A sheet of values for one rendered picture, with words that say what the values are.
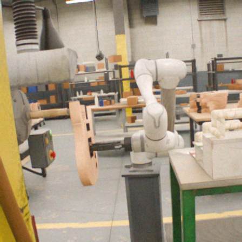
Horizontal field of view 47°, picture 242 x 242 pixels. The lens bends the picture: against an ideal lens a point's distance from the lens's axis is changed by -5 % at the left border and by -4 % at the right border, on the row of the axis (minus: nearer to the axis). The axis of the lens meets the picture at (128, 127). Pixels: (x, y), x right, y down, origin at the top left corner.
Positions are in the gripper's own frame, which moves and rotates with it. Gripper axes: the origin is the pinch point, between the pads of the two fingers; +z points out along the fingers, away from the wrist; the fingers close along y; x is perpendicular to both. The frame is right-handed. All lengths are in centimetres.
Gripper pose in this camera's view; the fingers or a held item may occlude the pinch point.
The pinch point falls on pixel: (91, 147)
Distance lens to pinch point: 146.3
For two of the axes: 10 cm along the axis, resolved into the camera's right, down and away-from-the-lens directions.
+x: -0.9, -9.9, -0.6
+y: 0.4, -0.6, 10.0
